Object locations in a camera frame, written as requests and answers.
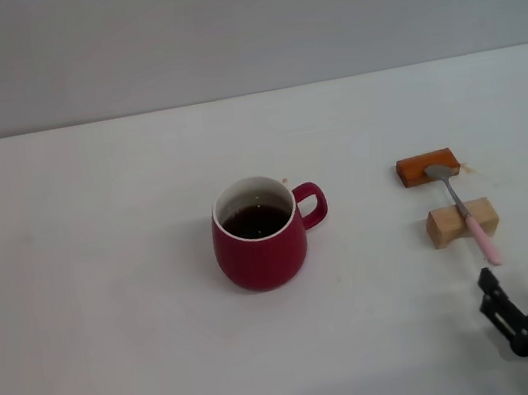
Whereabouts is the pink handled metal spoon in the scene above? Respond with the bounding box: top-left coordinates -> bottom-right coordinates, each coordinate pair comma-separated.
422,155 -> 504,276

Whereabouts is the red ceramic coffee cup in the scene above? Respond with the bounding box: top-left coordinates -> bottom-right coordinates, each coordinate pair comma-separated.
203,163 -> 342,299

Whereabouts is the light wooden notched block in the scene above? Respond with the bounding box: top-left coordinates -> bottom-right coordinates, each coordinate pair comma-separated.
422,194 -> 504,252

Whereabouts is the dark orange wooden block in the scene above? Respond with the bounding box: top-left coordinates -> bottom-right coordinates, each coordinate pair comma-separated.
393,145 -> 464,191

